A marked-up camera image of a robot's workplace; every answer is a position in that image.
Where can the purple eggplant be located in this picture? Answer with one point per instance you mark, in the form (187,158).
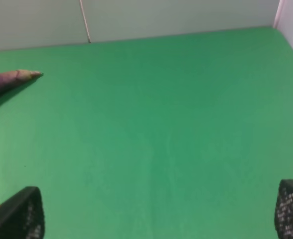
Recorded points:
(11,79)

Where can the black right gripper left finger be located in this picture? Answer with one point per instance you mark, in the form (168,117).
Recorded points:
(22,215)

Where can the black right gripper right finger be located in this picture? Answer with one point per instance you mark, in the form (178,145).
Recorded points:
(283,219)

